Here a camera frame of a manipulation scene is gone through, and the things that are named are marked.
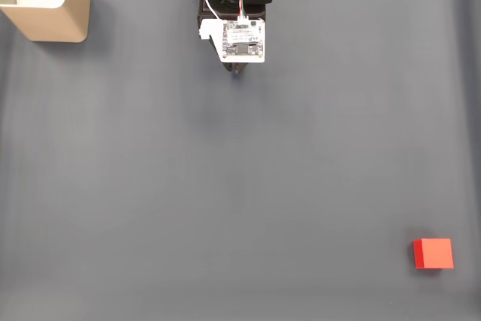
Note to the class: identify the red cube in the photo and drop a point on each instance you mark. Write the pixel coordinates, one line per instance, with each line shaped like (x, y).
(436, 253)

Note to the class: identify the beige box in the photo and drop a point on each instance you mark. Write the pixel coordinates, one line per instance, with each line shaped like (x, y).
(56, 24)

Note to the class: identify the grey table mat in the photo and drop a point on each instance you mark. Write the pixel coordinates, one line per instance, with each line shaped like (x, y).
(225, 185)

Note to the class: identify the white camera board mount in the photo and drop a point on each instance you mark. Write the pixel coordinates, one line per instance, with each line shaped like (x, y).
(244, 41)

